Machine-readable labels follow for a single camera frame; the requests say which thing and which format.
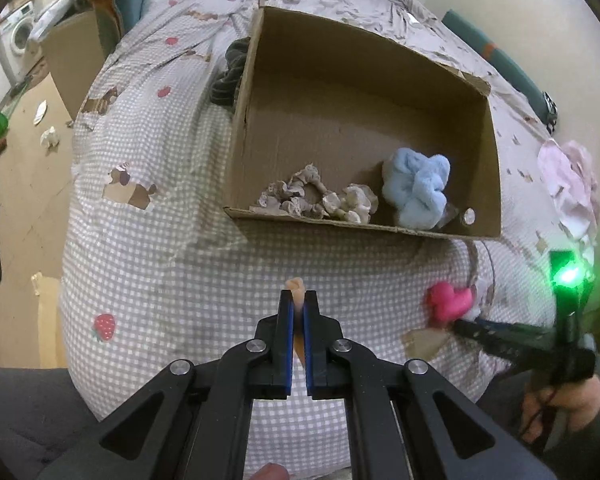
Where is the beige patterned scrunchie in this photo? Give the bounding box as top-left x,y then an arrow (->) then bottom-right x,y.
249,164 -> 330,219

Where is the brown cardboard bedside box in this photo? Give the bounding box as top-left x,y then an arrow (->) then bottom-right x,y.
41,11 -> 105,119

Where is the pink rubber duck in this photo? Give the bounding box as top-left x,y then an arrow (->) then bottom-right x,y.
426,282 -> 474,327

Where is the checkered bed cover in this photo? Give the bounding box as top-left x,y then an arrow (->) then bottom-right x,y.
59,0 -> 574,418

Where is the pink white crumpled cloth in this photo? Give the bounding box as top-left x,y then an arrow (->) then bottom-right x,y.
536,139 -> 600,247

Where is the white scrunchie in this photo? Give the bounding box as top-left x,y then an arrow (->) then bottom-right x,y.
322,184 -> 379,224

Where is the person's right hand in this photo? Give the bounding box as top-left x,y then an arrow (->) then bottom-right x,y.
519,375 -> 600,443

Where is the person's left hand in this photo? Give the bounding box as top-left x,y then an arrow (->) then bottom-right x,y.
250,463 -> 290,480

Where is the white washing machine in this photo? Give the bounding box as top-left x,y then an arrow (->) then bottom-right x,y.
0,0 -> 42,87

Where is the teal bolster cushion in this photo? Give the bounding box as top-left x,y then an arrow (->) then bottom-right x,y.
442,10 -> 558,134

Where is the light blue fluffy scrunchie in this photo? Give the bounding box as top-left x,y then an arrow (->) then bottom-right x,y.
381,148 -> 451,231

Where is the dark striped cloth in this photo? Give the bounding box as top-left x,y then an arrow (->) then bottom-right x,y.
210,37 -> 250,108

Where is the open cardboard box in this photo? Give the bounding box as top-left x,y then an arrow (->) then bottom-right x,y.
223,6 -> 501,240

